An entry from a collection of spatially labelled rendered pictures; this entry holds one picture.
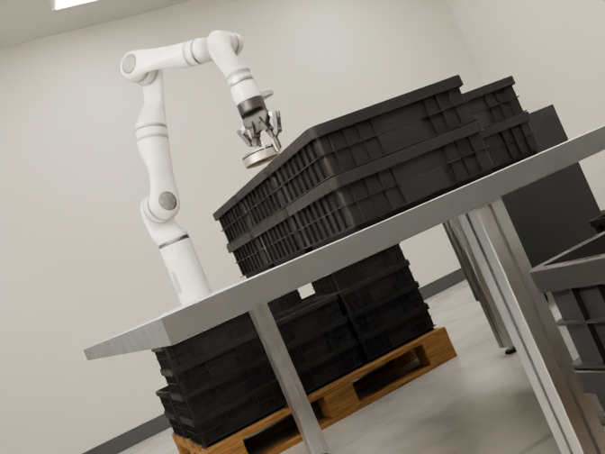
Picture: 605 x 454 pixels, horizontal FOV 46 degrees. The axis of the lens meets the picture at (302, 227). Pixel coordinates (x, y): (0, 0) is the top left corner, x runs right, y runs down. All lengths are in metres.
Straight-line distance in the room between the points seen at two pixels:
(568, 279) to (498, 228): 0.56
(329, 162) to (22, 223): 3.73
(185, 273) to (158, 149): 0.36
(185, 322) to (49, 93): 4.34
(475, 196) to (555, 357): 0.32
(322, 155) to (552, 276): 0.79
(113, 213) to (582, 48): 3.51
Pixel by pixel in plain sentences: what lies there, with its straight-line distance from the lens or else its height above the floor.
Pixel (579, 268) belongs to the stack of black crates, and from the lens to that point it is 0.72.
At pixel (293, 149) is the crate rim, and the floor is 0.92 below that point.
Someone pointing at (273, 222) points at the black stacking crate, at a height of 0.81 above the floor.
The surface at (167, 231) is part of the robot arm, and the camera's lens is 2.07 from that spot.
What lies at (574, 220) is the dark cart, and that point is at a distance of 3.79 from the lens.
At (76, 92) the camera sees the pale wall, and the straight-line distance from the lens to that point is 5.27.
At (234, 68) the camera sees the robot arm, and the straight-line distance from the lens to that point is 1.97.
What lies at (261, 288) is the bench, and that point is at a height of 0.68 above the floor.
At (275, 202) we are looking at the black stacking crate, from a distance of 1.77.
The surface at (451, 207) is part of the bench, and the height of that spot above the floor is 0.68.
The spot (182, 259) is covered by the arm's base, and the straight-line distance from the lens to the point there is 2.03.
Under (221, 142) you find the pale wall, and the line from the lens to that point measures 5.32.
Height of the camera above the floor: 0.70
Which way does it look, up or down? 2 degrees up
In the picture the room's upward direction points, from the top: 23 degrees counter-clockwise
